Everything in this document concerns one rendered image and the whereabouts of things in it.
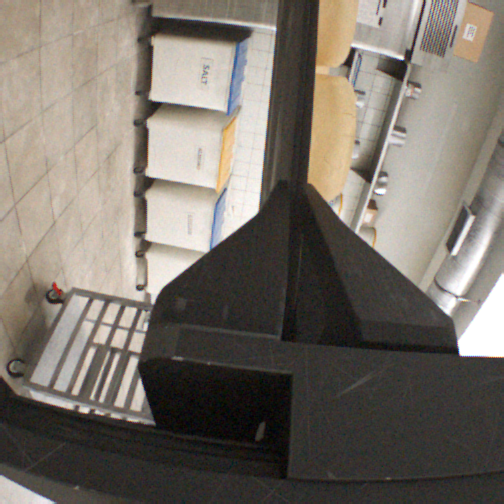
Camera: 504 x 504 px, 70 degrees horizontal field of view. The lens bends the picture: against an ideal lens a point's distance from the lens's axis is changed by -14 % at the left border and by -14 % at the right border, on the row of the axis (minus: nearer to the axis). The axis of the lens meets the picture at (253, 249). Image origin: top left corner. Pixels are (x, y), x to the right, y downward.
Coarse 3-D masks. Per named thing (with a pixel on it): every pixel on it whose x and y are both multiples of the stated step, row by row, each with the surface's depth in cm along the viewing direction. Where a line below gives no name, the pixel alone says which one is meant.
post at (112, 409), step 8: (24, 384) 153; (32, 384) 154; (40, 392) 154; (48, 392) 154; (56, 392) 155; (64, 392) 156; (64, 400) 155; (72, 400) 154; (80, 400) 154; (88, 400) 155; (96, 408) 155; (104, 408) 154; (112, 408) 155; (120, 408) 156; (128, 416) 155; (136, 416) 154; (144, 416) 155; (152, 416) 156
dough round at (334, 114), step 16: (320, 80) 14; (336, 80) 14; (320, 96) 13; (336, 96) 13; (352, 96) 14; (320, 112) 13; (336, 112) 13; (352, 112) 14; (320, 128) 13; (336, 128) 13; (352, 128) 14; (320, 144) 14; (336, 144) 14; (352, 144) 14; (320, 160) 14; (336, 160) 14; (320, 176) 14; (336, 176) 14; (320, 192) 15; (336, 192) 15
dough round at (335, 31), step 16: (320, 0) 13; (336, 0) 13; (352, 0) 13; (320, 16) 14; (336, 16) 14; (352, 16) 14; (320, 32) 14; (336, 32) 14; (352, 32) 14; (320, 48) 15; (336, 48) 15; (320, 64) 16; (336, 64) 16
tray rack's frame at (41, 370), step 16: (64, 304) 193; (128, 304) 202; (144, 304) 203; (64, 320) 191; (48, 336) 176; (64, 336) 193; (80, 336) 217; (48, 352) 174; (80, 352) 219; (16, 368) 158; (32, 368) 161; (48, 368) 175; (64, 368) 196; (64, 384) 198; (48, 400) 177
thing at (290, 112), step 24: (288, 0) 22; (312, 0) 11; (288, 24) 20; (312, 24) 11; (288, 48) 18; (312, 48) 11; (288, 72) 16; (312, 72) 11; (288, 96) 15; (312, 96) 11; (288, 120) 14; (312, 120) 12; (288, 144) 13; (264, 168) 41; (288, 168) 12; (264, 192) 34; (288, 240) 12; (288, 264) 12; (288, 288) 12; (288, 312) 12; (288, 336) 12; (264, 432) 12
